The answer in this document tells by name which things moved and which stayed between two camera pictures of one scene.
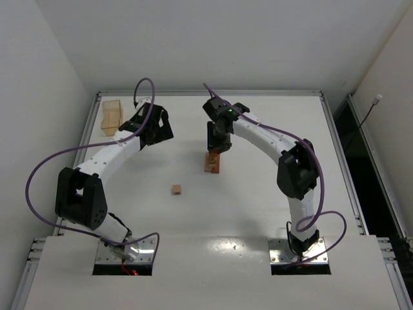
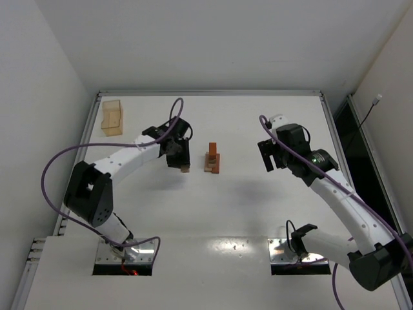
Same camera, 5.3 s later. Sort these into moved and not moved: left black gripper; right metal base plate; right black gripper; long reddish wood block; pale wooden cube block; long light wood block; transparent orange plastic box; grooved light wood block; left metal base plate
Moved: right black gripper; pale wooden cube block; left black gripper
Not moved: transparent orange plastic box; long reddish wood block; long light wood block; grooved light wood block; right metal base plate; left metal base plate
